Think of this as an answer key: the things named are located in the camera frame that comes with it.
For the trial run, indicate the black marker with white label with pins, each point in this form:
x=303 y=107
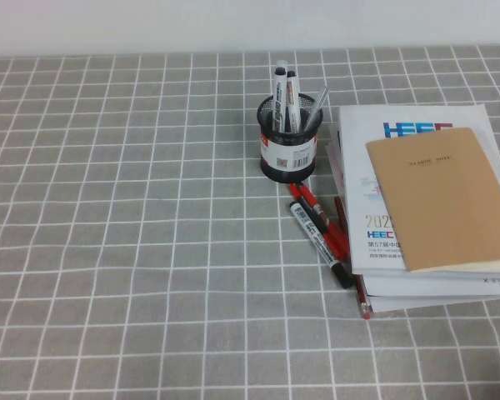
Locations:
x=316 y=241

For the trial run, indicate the black mesh pen holder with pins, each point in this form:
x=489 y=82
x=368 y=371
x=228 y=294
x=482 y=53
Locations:
x=289 y=167

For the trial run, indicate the black marker in holder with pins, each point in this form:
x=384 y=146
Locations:
x=279 y=100

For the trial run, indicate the grey translucent pen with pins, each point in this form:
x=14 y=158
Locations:
x=316 y=106

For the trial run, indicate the red marker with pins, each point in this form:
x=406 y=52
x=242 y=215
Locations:
x=337 y=241
x=307 y=193

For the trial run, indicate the white HEEC book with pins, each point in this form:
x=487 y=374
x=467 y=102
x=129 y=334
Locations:
x=355 y=200

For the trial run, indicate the brown-label marker with dark cap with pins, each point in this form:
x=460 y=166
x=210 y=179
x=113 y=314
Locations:
x=293 y=100

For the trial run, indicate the grey checked tablecloth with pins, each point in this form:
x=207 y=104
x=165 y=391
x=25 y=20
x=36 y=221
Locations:
x=108 y=208

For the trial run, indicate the dark red pencil with eraser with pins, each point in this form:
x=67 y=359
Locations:
x=363 y=300

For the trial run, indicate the white booklet with red print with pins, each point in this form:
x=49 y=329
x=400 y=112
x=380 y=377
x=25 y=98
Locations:
x=400 y=304

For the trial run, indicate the brown kraft notebook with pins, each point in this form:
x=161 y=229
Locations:
x=441 y=196

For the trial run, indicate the white AgileX booklet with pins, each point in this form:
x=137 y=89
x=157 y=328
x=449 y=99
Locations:
x=441 y=287

